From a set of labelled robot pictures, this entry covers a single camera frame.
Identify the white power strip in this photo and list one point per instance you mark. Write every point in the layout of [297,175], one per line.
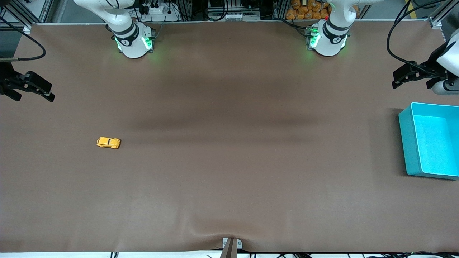
[157,10]

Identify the grey metal table bracket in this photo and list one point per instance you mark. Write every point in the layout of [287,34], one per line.
[239,243]

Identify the yellow beetle toy car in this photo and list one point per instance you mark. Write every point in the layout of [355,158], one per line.
[107,142]

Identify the teal plastic storage box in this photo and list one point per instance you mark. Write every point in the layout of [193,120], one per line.
[430,143]

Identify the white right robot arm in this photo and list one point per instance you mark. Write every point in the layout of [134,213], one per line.
[132,43]

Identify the brown table mat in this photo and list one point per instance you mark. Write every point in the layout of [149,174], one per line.
[229,161]

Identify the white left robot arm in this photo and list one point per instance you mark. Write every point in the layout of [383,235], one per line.
[333,39]

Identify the aluminium profile post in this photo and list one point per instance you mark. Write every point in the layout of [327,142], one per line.
[279,9]
[186,9]

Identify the brown camera pole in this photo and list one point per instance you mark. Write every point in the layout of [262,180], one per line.
[229,251]

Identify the aluminium profile frame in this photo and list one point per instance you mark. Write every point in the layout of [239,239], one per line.
[43,9]
[439,18]

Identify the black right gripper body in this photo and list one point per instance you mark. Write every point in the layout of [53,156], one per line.
[6,77]

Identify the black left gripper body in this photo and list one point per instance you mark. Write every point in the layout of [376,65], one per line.
[434,60]

